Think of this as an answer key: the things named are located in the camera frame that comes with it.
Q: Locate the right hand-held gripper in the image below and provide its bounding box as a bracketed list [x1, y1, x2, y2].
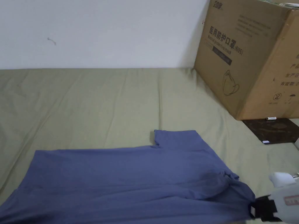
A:
[248, 172, 299, 224]

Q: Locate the dark blue shirt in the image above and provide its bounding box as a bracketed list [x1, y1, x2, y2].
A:
[0, 129, 256, 224]

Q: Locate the dark brown flat board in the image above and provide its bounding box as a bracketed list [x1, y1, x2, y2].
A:
[241, 118, 299, 145]

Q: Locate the large brown cardboard carton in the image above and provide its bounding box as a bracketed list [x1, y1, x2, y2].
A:
[194, 0, 299, 121]

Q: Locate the bed with pale green sheet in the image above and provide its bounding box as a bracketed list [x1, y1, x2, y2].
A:
[0, 67, 299, 224]

